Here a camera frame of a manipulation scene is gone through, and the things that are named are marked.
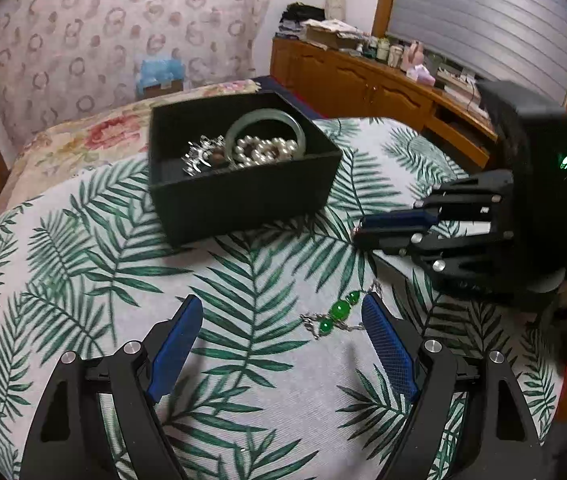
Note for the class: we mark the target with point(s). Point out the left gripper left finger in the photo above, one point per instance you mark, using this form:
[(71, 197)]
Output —
[(168, 345)]

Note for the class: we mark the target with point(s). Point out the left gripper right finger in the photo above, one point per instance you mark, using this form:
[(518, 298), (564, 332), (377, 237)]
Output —
[(399, 348)]

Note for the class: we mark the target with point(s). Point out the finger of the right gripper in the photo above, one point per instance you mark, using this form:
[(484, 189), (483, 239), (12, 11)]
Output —
[(404, 219), (396, 243)]

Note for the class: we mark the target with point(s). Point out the green jade bangle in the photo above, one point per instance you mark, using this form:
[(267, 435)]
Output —
[(265, 136)]

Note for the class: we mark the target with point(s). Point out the silver crystal hair clip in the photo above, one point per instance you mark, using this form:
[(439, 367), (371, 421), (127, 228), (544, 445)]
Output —
[(204, 155)]

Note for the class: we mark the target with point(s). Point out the black jewelry box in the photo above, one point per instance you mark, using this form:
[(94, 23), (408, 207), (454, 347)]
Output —
[(221, 201)]

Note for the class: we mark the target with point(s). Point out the palm leaf tablecloth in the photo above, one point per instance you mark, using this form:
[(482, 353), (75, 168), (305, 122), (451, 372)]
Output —
[(281, 383)]

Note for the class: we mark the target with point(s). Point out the pink tissue box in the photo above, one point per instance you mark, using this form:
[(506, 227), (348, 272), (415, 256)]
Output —
[(419, 73)]

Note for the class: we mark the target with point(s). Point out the wooden sideboard cabinet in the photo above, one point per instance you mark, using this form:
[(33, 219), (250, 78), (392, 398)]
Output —
[(337, 85)]

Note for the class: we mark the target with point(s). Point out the grey window blind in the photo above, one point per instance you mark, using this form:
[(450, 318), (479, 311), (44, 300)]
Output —
[(520, 40)]

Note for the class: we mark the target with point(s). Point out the floral bed quilt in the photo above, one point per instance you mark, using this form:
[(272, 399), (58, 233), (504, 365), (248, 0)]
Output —
[(70, 149)]

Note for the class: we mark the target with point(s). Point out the stack of folded clothes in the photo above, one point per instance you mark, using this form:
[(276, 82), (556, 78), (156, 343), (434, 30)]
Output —
[(309, 24)]

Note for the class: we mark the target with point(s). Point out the blue bag on cardboard box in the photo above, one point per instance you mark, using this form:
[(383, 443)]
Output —
[(160, 77)]

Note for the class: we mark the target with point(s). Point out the circle pattern curtain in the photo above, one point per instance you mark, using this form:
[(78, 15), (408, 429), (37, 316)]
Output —
[(66, 59)]

